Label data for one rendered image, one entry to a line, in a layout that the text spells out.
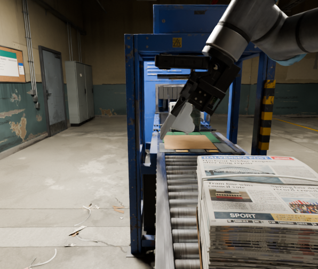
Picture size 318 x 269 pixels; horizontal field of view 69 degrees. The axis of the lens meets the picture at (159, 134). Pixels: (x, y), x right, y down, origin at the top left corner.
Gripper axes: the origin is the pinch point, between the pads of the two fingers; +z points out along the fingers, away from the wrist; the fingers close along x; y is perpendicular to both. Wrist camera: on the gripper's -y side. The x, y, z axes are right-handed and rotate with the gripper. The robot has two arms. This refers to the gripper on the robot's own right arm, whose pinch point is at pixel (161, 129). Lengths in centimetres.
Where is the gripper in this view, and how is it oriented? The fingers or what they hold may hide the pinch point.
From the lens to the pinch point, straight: 52.8
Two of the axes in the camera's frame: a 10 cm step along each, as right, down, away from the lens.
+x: 1.1, -2.0, 9.7
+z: -5.1, 8.3, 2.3
